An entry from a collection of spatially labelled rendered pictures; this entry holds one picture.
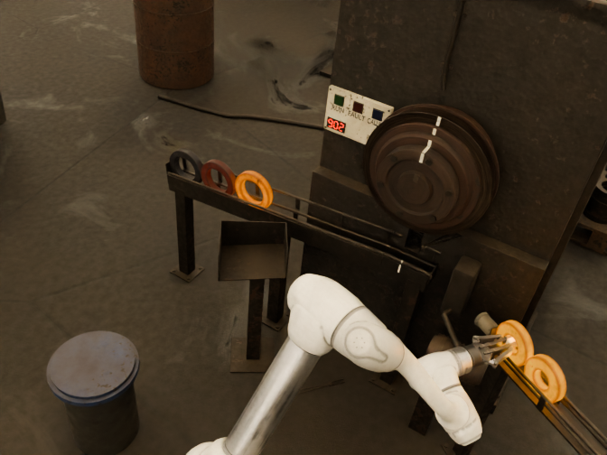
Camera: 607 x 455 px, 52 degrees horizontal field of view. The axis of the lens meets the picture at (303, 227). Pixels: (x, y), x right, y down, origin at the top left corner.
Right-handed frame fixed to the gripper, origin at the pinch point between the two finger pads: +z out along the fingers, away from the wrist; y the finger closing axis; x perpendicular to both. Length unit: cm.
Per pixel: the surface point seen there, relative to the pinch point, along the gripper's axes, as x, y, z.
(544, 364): 4.7, 13.8, -1.2
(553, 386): 1.0, 20.0, -1.4
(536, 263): 12.6, -18.6, 19.4
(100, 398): -25, -47, -133
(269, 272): -10, -69, -62
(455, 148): 54, -40, -10
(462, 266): 6.6, -31.4, -1.9
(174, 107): -70, -306, -45
